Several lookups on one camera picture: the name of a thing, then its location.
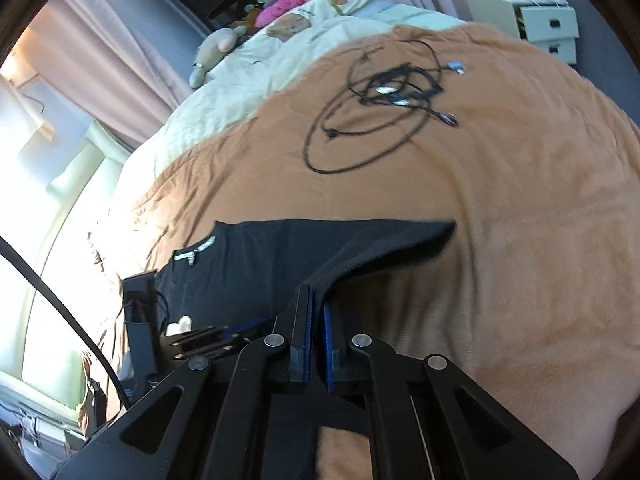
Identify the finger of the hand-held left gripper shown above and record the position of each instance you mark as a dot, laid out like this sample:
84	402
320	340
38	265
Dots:
215	341

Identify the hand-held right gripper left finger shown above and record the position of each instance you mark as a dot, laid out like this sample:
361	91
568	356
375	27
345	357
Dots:
308	345

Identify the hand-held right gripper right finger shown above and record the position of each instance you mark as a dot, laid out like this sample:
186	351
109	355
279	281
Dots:
329	355

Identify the black t-shirt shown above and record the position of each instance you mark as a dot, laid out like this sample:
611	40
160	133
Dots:
280	260

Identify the person's left hand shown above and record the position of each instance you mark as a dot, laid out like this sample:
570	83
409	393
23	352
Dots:
181	324

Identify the brown fleece blanket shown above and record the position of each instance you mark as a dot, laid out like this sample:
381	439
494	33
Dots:
500	210

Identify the cream printed duvet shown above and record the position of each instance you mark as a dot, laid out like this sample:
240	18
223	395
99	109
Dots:
225	90

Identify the beige plush toy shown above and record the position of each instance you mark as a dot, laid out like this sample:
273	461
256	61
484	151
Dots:
215	47

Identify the bright pink cloth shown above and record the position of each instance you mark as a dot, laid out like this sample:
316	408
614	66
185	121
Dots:
290	2

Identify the white drawer cabinet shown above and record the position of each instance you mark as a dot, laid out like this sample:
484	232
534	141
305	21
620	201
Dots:
542	25

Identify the cream padded bed frame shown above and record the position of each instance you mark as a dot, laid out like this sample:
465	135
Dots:
60	260

